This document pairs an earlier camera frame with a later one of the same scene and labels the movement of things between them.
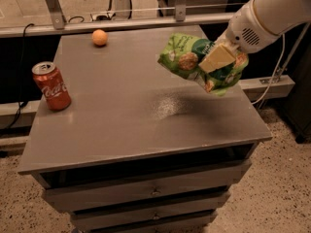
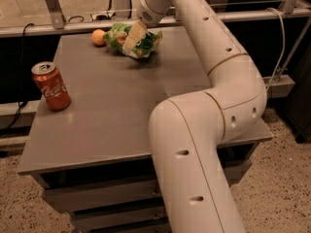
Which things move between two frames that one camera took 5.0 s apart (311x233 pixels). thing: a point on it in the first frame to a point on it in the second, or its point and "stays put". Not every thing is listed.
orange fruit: x=99 y=37 stays put
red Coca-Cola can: x=51 y=84 stays put
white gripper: x=247 y=29 to x=146 y=15
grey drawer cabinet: x=140 y=148 stays put
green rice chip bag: x=184 y=53 to x=117 y=35
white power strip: x=104 y=16 stays put
